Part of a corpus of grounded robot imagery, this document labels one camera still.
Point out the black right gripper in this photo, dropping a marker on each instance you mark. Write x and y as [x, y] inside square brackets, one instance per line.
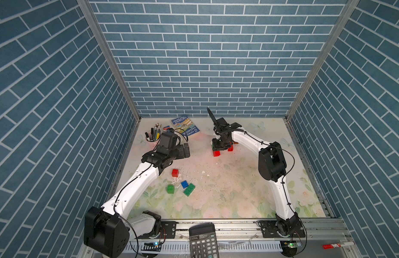
[215, 148]

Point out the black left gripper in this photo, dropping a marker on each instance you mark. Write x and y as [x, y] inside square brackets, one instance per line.
[181, 153]

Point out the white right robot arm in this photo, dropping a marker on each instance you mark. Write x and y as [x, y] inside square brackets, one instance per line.
[271, 166]

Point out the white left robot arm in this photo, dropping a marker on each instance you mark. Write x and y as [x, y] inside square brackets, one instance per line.
[107, 229]

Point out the blue small lego brick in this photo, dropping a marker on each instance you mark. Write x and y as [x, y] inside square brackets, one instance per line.
[184, 184]

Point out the green square lego brick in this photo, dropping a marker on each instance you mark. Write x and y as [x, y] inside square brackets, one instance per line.
[170, 189]

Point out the green long lego brick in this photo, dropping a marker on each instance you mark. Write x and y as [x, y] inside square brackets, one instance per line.
[188, 191]

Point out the blue Treehouse paperback book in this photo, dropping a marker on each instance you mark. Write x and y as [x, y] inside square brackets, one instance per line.
[185, 126]

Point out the pink metal pencil bucket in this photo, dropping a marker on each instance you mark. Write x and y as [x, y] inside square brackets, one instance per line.
[150, 138]

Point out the bundle of pencils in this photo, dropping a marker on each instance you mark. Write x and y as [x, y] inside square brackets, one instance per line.
[156, 131]

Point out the black calculator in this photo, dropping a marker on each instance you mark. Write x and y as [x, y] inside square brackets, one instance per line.
[203, 241]

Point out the red white marker pen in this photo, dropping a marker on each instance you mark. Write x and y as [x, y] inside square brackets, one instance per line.
[339, 245]

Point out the aluminium corner post left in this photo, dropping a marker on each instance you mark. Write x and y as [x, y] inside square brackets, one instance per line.
[90, 17]

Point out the aluminium corner post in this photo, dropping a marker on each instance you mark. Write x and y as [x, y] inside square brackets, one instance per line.
[90, 17]
[346, 13]

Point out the aluminium corner post right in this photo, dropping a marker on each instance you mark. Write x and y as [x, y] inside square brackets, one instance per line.
[346, 13]

